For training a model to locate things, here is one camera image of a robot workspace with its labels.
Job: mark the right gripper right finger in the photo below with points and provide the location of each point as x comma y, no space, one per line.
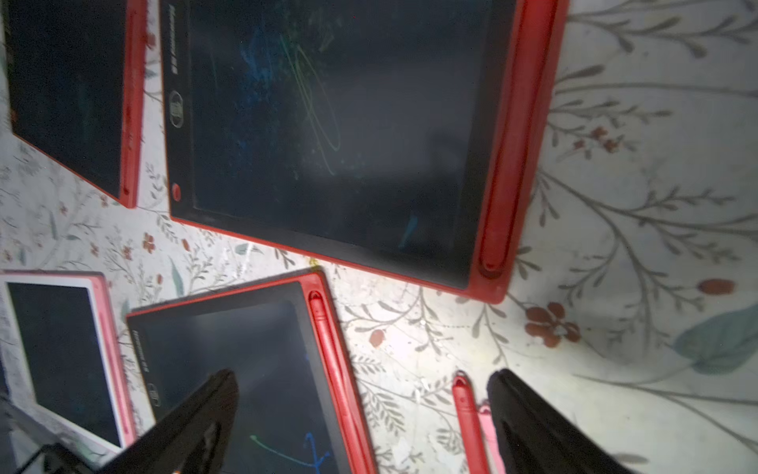
534,438

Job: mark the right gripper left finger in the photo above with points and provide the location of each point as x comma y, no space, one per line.
193,438

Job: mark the red tablet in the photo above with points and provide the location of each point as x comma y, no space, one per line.
356,132
76,73
286,420

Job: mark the red stylus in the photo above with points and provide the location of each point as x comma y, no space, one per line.
523,84
469,423
341,381

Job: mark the pink stylus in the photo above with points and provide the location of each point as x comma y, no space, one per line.
490,437

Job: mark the pink white writing tablet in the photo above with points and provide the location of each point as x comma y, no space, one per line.
70,359

